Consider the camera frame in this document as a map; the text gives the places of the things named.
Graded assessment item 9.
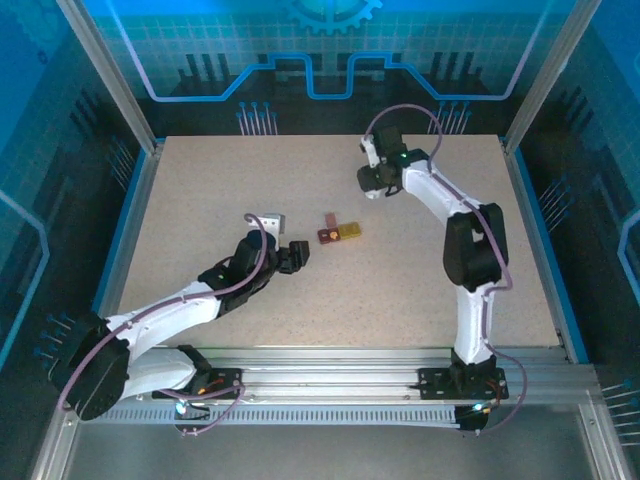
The red and yellow pill organizer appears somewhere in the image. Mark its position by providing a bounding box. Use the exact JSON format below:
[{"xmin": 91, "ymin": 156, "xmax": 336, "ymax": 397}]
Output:
[{"xmin": 317, "ymin": 213, "xmax": 363, "ymax": 247}]

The aluminium frame rail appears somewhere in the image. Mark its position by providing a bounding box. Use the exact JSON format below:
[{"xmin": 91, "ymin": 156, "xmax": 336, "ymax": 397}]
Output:
[{"xmin": 64, "ymin": 347, "xmax": 604, "ymax": 401}]

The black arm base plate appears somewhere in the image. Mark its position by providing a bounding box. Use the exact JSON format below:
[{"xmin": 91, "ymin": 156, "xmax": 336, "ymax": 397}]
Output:
[
  {"xmin": 418, "ymin": 367, "xmax": 510, "ymax": 400},
  {"xmin": 152, "ymin": 367, "xmax": 245, "ymax": 400}
]

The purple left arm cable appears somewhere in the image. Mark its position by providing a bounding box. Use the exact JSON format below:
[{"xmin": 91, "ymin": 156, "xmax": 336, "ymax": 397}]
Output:
[{"xmin": 57, "ymin": 213, "xmax": 269, "ymax": 437}]

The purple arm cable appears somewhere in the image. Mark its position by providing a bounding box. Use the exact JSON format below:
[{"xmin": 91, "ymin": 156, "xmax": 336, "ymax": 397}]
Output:
[
  {"xmin": 363, "ymin": 103, "xmax": 529, "ymax": 437},
  {"xmin": 57, "ymin": 213, "xmax": 269, "ymax": 437}
]

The blue edged table side rail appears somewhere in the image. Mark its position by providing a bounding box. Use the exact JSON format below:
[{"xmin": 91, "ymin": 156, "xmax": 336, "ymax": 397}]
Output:
[
  {"xmin": 502, "ymin": 139, "xmax": 589, "ymax": 364},
  {"xmin": 84, "ymin": 142, "xmax": 164, "ymax": 364}
]

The slotted grey cable duct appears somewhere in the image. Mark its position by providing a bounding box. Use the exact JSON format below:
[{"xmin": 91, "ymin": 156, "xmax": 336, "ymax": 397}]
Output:
[{"xmin": 78, "ymin": 405, "xmax": 461, "ymax": 427}]

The aluminium frame post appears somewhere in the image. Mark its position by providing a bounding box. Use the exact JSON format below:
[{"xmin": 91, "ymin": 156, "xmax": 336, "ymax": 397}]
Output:
[
  {"xmin": 55, "ymin": 0, "xmax": 160, "ymax": 154},
  {"xmin": 502, "ymin": 0, "xmax": 601, "ymax": 154}
]

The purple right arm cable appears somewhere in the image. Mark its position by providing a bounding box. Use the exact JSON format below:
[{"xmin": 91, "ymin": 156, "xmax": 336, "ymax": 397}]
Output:
[{"xmin": 363, "ymin": 103, "xmax": 529, "ymax": 437}]

